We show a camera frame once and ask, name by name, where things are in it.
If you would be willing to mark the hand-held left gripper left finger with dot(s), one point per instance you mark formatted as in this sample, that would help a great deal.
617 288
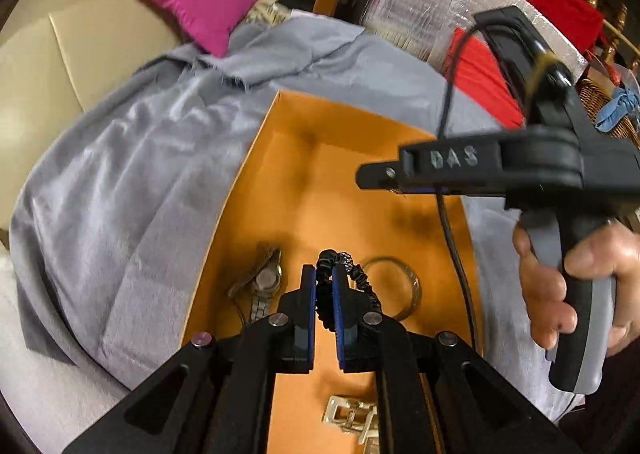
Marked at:
309 304

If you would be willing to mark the floral cloth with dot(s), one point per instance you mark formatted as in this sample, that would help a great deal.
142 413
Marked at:
265 8

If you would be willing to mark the small red cushion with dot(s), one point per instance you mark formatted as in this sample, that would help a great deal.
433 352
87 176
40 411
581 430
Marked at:
480 78

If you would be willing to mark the silver metal buckle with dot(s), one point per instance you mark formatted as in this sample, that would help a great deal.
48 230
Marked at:
345 414

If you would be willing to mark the orange box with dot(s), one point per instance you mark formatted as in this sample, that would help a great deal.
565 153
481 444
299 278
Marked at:
325 184

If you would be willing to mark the person's right hand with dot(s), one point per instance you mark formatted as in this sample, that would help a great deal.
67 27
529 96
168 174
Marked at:
545 284

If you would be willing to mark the blue cloth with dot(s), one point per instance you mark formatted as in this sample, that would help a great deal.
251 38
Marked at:
620 106

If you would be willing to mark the beige sofa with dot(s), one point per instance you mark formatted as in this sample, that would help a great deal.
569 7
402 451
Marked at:
60 58

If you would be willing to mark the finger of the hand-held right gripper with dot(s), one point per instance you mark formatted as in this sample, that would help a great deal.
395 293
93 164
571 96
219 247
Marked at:
450 158

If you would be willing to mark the grey cloth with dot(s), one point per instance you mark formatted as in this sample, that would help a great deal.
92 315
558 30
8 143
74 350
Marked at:
150 158

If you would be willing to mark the wicker basket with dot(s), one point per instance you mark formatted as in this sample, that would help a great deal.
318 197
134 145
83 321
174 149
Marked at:
600 101

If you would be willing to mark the white cloth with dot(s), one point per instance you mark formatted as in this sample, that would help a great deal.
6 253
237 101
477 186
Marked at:
30 334

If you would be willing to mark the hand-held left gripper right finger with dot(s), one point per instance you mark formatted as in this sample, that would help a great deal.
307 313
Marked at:
341 314

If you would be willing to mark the black beaded scrunchie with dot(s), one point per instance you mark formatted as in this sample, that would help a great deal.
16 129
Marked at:
360 279

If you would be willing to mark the silver wristwatch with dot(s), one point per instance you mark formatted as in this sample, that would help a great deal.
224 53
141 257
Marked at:
265 279

